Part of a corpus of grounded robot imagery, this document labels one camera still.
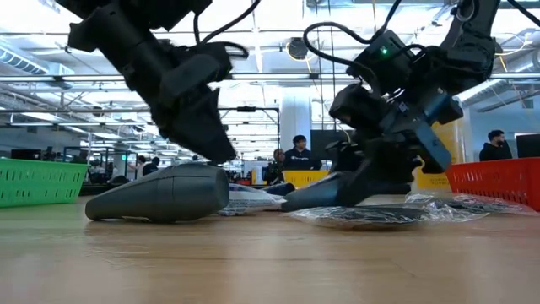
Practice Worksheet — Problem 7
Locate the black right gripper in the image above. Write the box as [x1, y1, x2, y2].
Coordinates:
[336, 86, 465, 209]

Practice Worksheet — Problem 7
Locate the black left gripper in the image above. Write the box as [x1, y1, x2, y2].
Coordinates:
[126, 39, 251, 166]

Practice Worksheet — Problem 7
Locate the dark grey tapered plastic case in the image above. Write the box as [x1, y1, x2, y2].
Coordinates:
[281, 171, 372, 213]
[85, 163, 231, 224]

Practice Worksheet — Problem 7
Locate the black sponge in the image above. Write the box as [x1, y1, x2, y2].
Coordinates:
[286, 204, 490, 232]
[404, 192, 539, 217]

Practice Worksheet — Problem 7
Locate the person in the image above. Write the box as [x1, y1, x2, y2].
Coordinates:
[479, 129, 514, 163]
[283, 134, 323, 171]
[264, 148, 287, 186]
[134, 155, 162, 178]

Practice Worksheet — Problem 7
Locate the red plastic basket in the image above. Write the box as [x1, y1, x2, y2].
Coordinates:
[445, 156, 540, 213]

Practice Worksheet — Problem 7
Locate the yellow plastic basket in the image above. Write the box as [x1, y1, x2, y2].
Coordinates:
[283, 169, 331, 189]

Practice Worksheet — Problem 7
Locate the black computer monitor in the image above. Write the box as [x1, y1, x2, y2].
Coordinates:
[515, 133, 540, 160]

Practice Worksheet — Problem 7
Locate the green plastic basket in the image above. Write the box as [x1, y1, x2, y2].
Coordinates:
[0, 157, 89, 209]

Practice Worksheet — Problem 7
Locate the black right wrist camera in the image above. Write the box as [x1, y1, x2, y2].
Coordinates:
[328, 82, 383, 133]

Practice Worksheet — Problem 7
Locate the black metal rig frame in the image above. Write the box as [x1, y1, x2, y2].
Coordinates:
[218, 106, 282, 162]

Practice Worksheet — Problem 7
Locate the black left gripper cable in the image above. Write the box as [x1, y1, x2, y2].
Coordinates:
[192, 0, 263, 61]

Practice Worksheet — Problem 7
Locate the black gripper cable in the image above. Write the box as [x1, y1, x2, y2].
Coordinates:
[192, 0, 263, 61]
[302, 0, 402, 88]

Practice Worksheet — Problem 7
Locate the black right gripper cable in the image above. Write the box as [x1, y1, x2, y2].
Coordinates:
[302, 0, 402, 88]

